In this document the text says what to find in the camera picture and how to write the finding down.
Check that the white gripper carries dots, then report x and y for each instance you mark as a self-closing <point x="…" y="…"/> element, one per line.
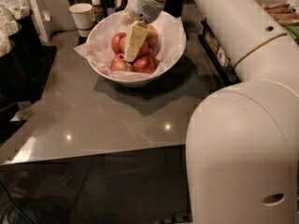
<point x="141" y="4"/>

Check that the large red top apple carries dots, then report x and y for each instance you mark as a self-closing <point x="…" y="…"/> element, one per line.
<point x="141" y="52"/>

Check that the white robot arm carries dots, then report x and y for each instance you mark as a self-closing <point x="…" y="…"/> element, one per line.
<point x="242" y="141"/>

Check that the yellow-green back apple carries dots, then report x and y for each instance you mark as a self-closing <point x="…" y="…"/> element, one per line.
<point x="152" y="36"/>

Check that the red left back apple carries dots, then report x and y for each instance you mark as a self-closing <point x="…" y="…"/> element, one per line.
<point x="115" y="42"/>

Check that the white ceramic bowl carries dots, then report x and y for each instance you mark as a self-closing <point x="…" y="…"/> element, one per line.
<point x="137" y="78"/>

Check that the red front right apple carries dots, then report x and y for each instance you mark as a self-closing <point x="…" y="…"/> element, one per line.
<point x="144" y="65"/>

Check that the red-green front left apple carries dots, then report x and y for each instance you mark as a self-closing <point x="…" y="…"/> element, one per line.
<point x="119" y="64"/>

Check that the black cup of stirrers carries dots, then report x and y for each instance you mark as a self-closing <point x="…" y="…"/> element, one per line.
<point x="174" y="7"/>

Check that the small brown sauce bottle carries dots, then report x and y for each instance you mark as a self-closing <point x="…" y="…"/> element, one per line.
<point x="98" y="11"/>

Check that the white paper cup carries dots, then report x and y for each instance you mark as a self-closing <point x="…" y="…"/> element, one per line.
<point x="83" y="15"/>

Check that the black rubber counter mat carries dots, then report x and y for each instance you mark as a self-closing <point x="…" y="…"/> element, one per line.
<point x="41" y="66"/>

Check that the white napkin dispenser box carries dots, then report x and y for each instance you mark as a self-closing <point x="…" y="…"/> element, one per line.
<point x="43" y="20"/>

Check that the black container with napkins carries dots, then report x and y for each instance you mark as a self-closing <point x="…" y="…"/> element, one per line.
<point x="16" y="66"/>

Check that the black wire condiment rack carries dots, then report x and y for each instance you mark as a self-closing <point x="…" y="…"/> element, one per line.
<point x="217" y="55"/>

